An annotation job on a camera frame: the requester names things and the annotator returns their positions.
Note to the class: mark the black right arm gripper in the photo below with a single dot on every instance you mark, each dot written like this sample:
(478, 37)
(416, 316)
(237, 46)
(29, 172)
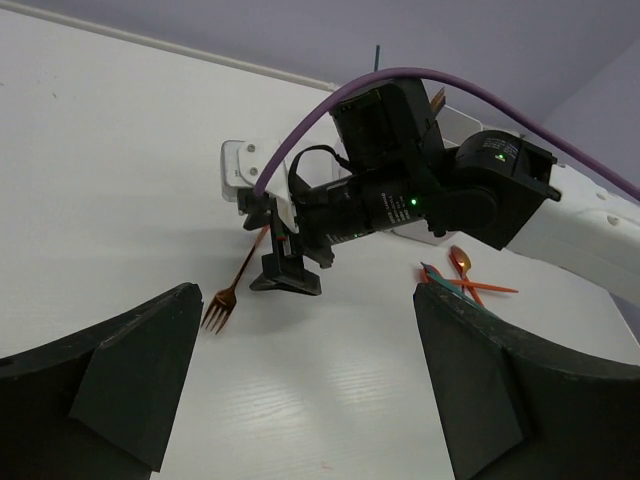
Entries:
(327, 215)

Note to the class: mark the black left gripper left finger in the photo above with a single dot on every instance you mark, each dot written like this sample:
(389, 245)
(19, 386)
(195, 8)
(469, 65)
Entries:
(100, 403)

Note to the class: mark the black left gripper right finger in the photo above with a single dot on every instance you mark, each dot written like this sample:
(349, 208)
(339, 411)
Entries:
(513, 405)

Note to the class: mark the copper fork long handle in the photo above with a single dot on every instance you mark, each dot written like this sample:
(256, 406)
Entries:
(224, 301)

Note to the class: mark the teal chopstick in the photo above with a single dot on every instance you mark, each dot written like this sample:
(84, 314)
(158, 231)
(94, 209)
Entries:
(377, 56)
(447, 292)

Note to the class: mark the orange plastic spoon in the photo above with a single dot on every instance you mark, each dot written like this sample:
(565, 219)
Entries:
(480, 287)

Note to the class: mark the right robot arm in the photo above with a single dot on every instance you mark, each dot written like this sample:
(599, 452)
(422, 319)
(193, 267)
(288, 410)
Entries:
(495, 187)

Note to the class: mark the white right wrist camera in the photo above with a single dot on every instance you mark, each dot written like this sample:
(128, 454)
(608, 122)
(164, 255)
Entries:
(241, 164)

